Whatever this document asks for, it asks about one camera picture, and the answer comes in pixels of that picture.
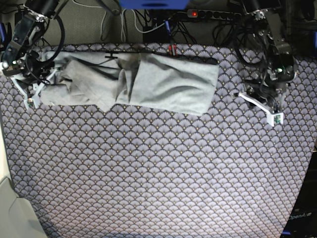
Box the light grey T-shirt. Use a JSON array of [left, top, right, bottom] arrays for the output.
[[40, 52, 219, 116]]

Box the red table clamp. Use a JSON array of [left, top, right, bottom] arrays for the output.
[[168, 44, 177, 56]]

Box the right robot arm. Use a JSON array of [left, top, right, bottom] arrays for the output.
[[0, 0, 67, 109]]

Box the white plastic bin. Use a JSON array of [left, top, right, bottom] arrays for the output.
[[0, 178, 47, 238]]

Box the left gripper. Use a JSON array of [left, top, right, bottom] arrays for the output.
[[234, 79, 293, 127]]

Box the blue box overhead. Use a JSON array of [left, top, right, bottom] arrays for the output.
[[119, 0, 189, 10]]

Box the black power adapter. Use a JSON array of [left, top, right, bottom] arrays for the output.
[[143, 26, 169, 43]]

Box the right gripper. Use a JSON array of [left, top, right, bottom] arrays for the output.
[[0, 56, 60, 109]]

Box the black OpenArm box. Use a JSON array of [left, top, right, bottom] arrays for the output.
[[281, 152, 317, 238]]

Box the black power strip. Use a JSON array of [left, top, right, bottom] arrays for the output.
[[173, 8, 243, 22]]

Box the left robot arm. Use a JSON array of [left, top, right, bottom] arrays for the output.
[[233, 0, 298, 126]]

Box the fan-patterned table cloth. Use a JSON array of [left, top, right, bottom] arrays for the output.
[[0, 44, 317, 238]]

